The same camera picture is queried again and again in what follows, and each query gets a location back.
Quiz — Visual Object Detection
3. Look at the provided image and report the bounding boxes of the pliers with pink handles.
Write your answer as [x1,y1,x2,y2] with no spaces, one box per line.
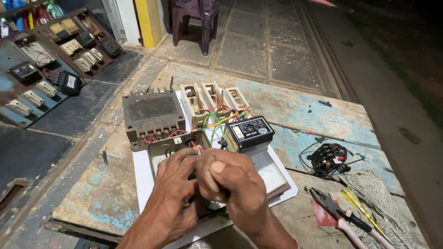
[309,187,370,249]

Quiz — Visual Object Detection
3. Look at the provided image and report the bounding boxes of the brown board with switches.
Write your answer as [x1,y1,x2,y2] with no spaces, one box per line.
[33,7,126,81]

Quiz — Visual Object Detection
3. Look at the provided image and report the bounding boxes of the bundle of coloured wires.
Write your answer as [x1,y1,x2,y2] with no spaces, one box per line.
[190,98,255,154]

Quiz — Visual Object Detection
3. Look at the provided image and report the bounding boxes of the cream porcelain fuse holder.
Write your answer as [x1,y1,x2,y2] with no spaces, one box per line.
[200,81,232,121]
[224,86,251,117]
[180,83,210,128]

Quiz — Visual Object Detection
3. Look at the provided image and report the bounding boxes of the black selector switch with wires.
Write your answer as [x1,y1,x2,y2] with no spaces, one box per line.
[299,136,367,179]

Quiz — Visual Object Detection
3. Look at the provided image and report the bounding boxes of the grey patterned cloth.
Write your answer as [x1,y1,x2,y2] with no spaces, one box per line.
[328,169,417,249]

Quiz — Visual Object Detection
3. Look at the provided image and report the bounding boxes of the yellow pillar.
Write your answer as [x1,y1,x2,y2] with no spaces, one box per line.
[134,0,164,49]

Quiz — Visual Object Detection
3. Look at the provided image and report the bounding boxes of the dark plastic chair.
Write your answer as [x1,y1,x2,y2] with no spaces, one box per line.
[172,0,220,56]

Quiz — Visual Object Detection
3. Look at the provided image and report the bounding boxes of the grey metal meter casing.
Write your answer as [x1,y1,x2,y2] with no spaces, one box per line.
[146,130,212,180]

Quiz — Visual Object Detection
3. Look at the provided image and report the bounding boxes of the black auto unit box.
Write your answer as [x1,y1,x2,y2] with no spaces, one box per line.
[223,116,276,153]

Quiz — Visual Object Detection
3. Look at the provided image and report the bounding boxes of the person's left hand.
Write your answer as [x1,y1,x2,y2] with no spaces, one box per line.
[147,147,208,226]

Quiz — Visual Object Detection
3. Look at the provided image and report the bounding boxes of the yellow handled screwdriver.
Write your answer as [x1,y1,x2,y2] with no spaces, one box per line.
[341,188,394,244]

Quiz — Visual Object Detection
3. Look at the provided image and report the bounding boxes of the grey electrical contactor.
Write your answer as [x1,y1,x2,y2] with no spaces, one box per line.
[122,88,187,153]

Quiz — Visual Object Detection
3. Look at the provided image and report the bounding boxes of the blue board with fuses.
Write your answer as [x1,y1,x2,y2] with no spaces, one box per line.
[0,34,84,129]

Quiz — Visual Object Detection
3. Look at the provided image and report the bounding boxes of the square panel meter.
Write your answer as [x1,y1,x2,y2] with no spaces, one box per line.
[249,150,292,200]

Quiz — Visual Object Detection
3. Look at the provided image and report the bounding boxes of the person's right hand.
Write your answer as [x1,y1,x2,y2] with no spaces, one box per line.
[195,149,269,233]

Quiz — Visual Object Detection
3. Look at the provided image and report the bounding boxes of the shelf of coloured packets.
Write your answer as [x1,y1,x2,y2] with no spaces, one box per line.
[0,0,67,39]

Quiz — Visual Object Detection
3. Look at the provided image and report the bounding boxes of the white base board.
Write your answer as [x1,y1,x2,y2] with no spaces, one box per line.
[132,91,299,249]

